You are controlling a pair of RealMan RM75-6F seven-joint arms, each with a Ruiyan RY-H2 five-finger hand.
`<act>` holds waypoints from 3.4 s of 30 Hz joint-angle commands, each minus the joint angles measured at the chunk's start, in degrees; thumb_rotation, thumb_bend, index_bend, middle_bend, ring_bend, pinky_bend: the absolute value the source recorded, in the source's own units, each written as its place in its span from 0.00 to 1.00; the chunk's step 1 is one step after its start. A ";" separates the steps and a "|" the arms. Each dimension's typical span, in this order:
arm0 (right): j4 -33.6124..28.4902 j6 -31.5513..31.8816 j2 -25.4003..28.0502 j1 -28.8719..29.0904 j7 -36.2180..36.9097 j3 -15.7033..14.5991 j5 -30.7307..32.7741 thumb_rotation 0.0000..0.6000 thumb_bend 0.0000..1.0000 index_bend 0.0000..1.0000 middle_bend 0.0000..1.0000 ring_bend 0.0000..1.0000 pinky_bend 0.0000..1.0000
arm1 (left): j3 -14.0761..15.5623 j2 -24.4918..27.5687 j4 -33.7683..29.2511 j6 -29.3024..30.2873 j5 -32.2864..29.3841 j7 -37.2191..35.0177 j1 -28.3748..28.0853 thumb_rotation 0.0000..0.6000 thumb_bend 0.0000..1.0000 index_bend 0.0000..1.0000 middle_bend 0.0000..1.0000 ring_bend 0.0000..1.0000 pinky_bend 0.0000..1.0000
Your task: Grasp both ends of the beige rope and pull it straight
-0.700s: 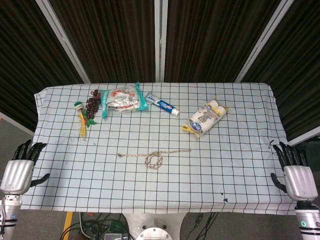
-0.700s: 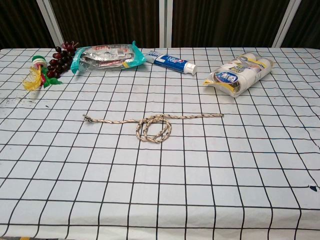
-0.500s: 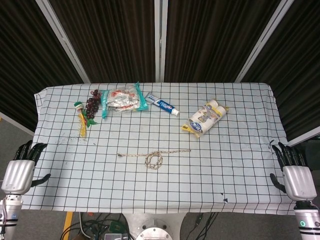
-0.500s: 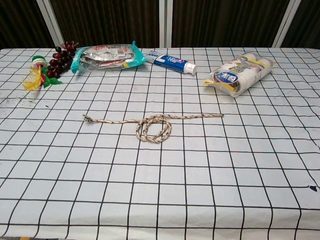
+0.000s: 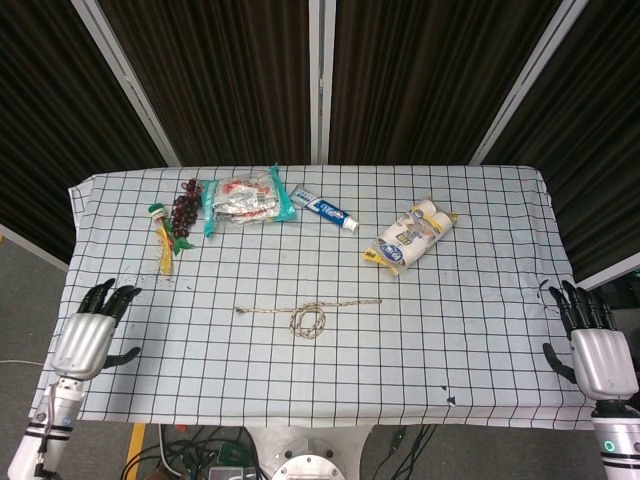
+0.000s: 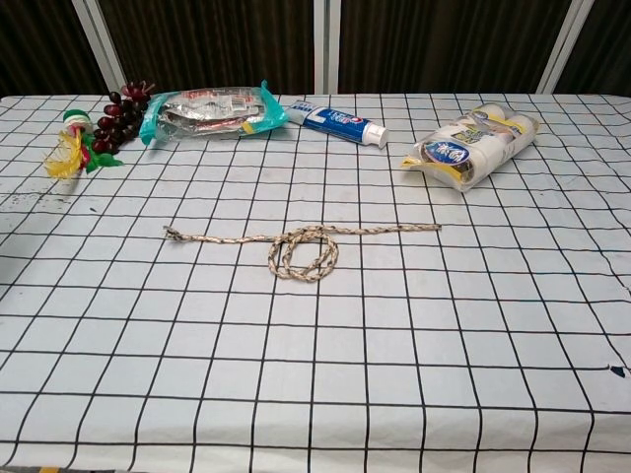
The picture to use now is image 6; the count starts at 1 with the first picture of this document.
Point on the blue white toothpaste tube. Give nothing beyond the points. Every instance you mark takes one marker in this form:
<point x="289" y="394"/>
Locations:
<point x="335" y="120"/>

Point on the white black checkered tablecloth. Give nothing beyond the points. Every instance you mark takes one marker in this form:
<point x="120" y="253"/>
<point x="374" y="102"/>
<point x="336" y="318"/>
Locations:
<point x="315" y="369"/>

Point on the teal clear snack bag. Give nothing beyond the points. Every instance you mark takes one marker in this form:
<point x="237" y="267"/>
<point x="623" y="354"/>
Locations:
<point x="207" y="113"/>

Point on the yellow packaged rolls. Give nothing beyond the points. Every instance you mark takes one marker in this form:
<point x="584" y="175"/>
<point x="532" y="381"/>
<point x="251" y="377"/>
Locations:
<point x="473" y="148"/>

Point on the dark pleated curtain panel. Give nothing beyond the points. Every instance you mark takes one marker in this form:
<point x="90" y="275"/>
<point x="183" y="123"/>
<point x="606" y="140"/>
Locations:
<point x="443" y="44"/>
<point x="606" y="44"/>
<point x="212" y="39"/>
<point x="39" y="44"/>

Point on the dark red plastic grape bunch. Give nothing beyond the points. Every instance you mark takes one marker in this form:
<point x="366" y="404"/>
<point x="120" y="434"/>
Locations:
<point x="118" y="123"/>

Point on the white partition frame post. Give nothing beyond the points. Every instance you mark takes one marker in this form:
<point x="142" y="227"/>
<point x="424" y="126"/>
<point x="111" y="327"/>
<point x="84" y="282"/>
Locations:
<point x="326" y="44"/>
<point x="101" y="44"/>
<point x="564" y="44"/>

